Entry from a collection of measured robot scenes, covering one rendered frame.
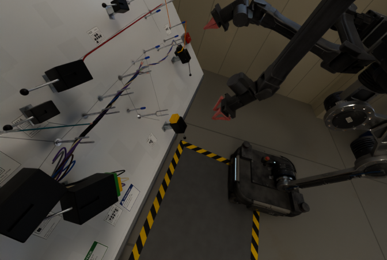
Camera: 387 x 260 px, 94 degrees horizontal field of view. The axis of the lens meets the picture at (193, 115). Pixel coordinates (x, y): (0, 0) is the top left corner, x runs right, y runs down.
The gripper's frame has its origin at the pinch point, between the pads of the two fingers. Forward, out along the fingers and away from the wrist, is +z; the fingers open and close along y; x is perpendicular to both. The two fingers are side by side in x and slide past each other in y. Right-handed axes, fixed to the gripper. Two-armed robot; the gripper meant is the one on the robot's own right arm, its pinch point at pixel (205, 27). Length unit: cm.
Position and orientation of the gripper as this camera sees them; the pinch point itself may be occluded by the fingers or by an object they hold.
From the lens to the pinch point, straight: 92.0
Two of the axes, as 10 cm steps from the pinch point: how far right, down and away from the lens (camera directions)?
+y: 5.7, 6.3, 5.3
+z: -7.8, 2.3, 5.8
